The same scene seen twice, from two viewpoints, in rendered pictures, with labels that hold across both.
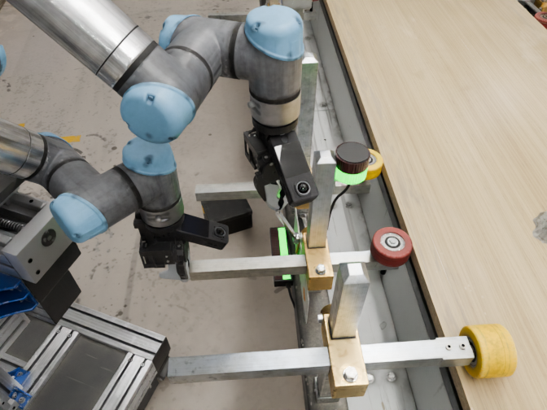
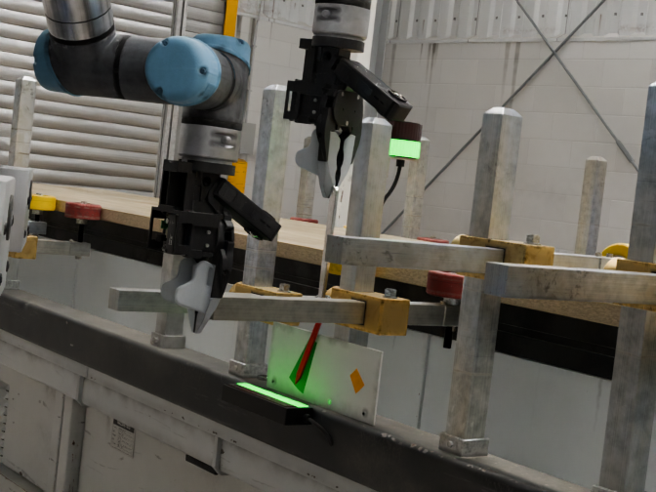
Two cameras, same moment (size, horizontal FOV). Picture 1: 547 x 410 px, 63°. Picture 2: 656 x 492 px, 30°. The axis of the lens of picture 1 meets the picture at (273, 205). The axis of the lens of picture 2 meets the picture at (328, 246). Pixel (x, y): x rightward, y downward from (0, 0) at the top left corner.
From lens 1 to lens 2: 135 cm
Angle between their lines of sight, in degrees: 53
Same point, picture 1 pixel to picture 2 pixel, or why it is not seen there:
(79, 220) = (207, 54)
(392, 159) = not seen: hidden behind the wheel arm
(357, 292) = (512, 133)
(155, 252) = (200, 216)
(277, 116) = (358, 22)
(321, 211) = (374, 212)
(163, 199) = (239, 106)
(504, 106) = not seen: hidden behind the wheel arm
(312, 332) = (390, 429)
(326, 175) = (381, 143)
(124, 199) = (227, 66)
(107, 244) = not seen: outside the picture
